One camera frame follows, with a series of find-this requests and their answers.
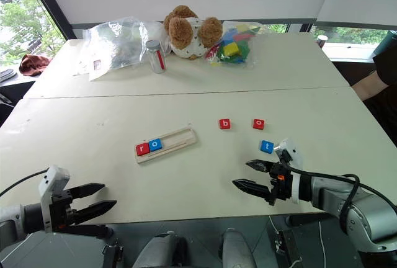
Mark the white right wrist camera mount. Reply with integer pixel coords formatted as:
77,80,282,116
272,138,304,204

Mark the black box under table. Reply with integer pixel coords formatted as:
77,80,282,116
272,228,301,268

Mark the red r letter block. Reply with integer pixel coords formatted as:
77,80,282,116
135,143,151,157

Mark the dark grey flat object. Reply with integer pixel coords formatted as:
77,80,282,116
0,68,19,84

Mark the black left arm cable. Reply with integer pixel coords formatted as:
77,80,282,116
0,169,48,198

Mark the red-brown cloth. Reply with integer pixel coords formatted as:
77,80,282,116
18,53,52,77

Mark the black metal bracket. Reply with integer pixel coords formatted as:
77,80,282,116
101,242,125,268

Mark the black window post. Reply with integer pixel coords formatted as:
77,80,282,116
23,0,78,40

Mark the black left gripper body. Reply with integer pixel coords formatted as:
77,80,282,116
49,189,78,232

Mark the bag of coloured wooden blocks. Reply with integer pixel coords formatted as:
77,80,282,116
203,21,266,69

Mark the grey rounded robot leg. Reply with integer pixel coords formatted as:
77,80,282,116
132,232,189,268
221,228,257,268

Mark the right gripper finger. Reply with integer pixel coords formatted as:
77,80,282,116
246,159,275,174
232,179,273,201

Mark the teal bottle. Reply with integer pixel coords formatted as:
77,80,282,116
373,30,397,61

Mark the white cable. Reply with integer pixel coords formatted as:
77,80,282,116
318,220,328,268

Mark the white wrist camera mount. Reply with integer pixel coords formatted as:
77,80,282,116
272,138,304,204
37,165,71,233

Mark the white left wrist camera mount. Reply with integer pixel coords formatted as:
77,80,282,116
37,165,71,233

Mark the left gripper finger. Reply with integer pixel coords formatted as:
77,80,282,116
68,182,106,200
73,200,118,225

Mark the black table frame bar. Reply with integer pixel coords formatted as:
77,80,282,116
51,223,114,241

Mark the glass jar with silver lid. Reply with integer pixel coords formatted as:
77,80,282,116
145,39,167,74

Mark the blue o letter block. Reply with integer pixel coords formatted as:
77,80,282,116
148,138,164,153

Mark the blue t letter block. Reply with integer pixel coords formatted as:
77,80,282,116
259,140,275,154

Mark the wooden letter tile tray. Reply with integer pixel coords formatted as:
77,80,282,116
135,126,199,165

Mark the clear plastic bag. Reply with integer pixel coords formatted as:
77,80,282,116
73,16,171,82

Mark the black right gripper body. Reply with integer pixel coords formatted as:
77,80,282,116
264,162,294,207

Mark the person in dark clothes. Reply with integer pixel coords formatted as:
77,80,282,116
362,49,397,146

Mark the brown white teddy bear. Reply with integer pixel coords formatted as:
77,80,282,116
163,4,224,61

